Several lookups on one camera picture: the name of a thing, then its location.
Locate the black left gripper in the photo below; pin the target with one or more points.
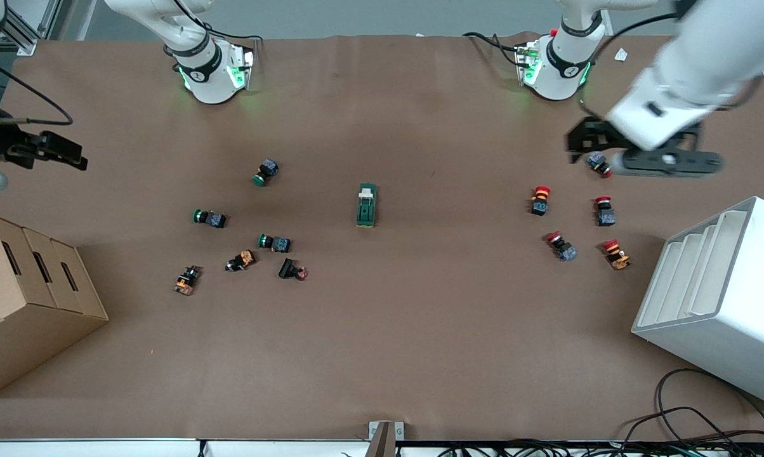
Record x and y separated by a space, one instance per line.
589 134

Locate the green load switch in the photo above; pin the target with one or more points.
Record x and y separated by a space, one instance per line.
367 206

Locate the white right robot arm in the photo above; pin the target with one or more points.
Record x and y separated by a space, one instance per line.
204 70

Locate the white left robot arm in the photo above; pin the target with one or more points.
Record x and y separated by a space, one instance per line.
559 63

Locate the red mushroom button blue block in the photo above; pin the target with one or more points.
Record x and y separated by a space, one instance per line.
605 211
561 246
598 162

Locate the red mushroom button orange block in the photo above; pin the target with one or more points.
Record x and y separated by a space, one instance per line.
540 200
617 254

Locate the small white paper scrap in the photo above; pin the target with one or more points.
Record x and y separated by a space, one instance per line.
621 54

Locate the brown cardboard box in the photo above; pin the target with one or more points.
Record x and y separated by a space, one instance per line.
33 304

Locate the white slotted rack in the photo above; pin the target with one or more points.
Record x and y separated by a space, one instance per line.
724 298

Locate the brown table mat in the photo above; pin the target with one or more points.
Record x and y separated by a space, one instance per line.
382 330

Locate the aluminium frame post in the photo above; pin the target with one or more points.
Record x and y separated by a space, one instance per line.
30 25

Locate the green push button switch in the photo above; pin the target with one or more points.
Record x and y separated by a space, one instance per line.
209 218
266 172
274 243

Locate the black orange button switch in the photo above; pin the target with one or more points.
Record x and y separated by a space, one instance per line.
187 280
240 261

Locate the black switch with red light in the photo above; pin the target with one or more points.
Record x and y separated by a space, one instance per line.
291 269

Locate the white table edge rail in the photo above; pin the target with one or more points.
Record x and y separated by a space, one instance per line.
103 447

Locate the metal bracket at table edge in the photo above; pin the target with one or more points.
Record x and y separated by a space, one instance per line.
385 438

